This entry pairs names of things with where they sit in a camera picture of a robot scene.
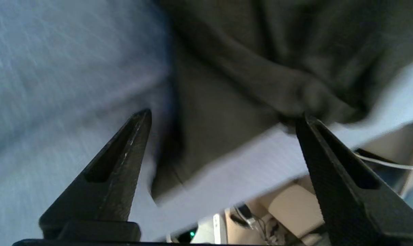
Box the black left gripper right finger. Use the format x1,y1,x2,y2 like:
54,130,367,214
295,114,413,245

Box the white cable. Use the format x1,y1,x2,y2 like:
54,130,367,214
354,152,413,170

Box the blue bed sheet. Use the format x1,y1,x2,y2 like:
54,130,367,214
0,0,413,245

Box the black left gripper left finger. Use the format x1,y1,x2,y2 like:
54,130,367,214
39,109,153,240

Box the black moon print t-shirt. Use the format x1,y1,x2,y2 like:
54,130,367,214
151,0,413,205

